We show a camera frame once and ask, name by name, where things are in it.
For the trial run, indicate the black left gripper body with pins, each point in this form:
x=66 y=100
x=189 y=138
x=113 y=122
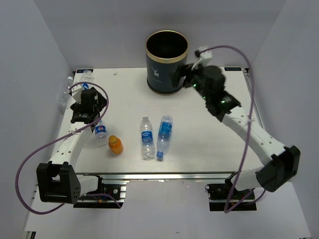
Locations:
x=76 y=107

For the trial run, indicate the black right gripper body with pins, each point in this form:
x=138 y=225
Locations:
x=195 y=84

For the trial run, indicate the blue cap blue label bottle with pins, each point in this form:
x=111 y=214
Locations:
x=164 y=135

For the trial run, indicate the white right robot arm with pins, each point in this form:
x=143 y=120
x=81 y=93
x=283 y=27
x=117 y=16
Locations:
x=279 y=162

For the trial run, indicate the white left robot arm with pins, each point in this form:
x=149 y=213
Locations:
x=57 y=180

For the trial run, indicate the dark blue gold-rimmed bin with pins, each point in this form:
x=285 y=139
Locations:
x=166 y=50

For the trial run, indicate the blue corner sticker right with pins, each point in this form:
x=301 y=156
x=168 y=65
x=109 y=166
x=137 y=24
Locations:
x=232 y=69

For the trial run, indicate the blue corner sticker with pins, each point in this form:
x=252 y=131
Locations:
x=78 y=71
x=232 y=69

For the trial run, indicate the blue label bottle far left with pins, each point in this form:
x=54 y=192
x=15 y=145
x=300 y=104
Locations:
x=85 y=86

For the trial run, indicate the pepsi label clear bottle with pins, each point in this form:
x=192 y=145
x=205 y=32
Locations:
x=99 y=136

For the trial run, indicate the blue corner sticker left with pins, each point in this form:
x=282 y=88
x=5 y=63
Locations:
x=78 y=71

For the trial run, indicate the small orange juice bottle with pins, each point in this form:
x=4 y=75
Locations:
x=115 y=144

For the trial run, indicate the clear bottle blue label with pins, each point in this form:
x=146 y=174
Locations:
x=148 y=147

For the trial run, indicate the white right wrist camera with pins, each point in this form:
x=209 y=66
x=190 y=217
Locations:
x=203 y=56

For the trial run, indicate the clear bottle at left wall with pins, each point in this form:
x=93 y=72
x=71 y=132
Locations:
x=65 y=94

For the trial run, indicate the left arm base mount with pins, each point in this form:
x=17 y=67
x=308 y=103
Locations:
x=110 y=194

